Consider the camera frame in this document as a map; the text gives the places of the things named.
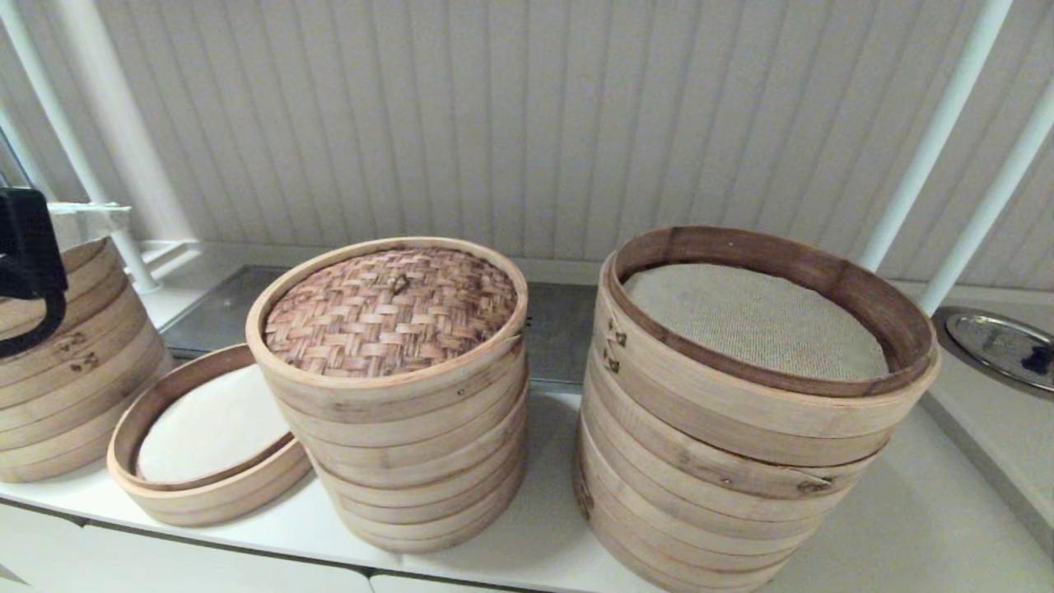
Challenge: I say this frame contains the small woven bamboo steamer lid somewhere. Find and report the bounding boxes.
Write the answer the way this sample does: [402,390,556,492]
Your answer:
[245,237,529,423]

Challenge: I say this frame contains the beige mesh steamer liner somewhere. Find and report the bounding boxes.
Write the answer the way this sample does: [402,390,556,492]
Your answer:
[622,264,892,382]

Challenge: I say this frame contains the round stainless steel lid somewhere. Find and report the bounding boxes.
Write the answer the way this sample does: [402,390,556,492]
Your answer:
[944,313,1054,394]

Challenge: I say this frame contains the thin white metal pole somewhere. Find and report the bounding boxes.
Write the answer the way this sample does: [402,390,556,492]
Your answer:
[856,0,1015,274]
[916,86,1054,318]
[0,103,46,192]
[0,0,164,295]

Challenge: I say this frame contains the wide white post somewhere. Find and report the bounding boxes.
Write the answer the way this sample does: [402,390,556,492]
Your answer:
[56,0,203,248]

